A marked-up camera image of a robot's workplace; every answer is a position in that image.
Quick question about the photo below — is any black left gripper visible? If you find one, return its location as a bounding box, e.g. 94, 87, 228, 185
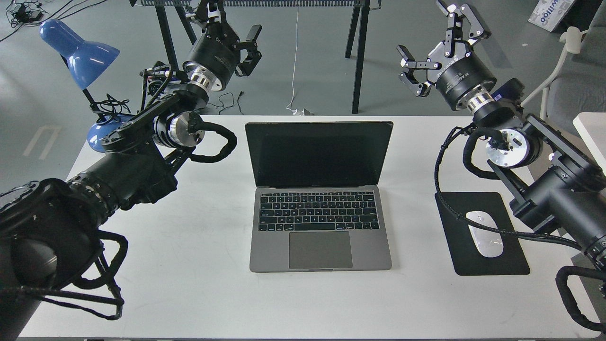
183, 0, 262, 91

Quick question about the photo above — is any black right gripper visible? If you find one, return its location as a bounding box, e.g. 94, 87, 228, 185
397, 0, 497, 112

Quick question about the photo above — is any grey laptop computer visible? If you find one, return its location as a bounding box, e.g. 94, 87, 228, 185
245, 121, 393, 273

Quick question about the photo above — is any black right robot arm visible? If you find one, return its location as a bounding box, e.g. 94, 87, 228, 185
397, 0, 606, 333

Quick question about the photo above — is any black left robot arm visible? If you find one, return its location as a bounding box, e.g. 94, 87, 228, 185
1, 0, 262, 341

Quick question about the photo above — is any black trestle table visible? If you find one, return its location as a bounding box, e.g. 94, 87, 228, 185
130, 0, 372, 114

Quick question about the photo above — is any cardboard box with print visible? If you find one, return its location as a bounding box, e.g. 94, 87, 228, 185
528, 0, 575, 32

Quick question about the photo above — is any white chair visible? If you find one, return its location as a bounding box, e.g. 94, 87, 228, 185
521, 0, 606, 137

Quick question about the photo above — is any blue desk lamp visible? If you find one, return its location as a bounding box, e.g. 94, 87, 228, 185
40, 19, 133, 153

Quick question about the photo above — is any white side table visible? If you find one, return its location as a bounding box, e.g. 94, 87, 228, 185
573, 112, 606, 173

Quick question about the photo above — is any white computer mouse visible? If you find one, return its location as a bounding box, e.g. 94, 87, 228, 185
466, 211, 504, 258

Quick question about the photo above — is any black mouse pad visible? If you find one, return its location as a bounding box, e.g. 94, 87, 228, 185
434, 192, 530, 276

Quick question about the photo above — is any white hanging cable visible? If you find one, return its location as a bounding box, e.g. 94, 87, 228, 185
285, 7, 315, 117

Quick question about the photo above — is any black cable bundle on floor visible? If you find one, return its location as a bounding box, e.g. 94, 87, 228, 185
0, 0, 109, 43

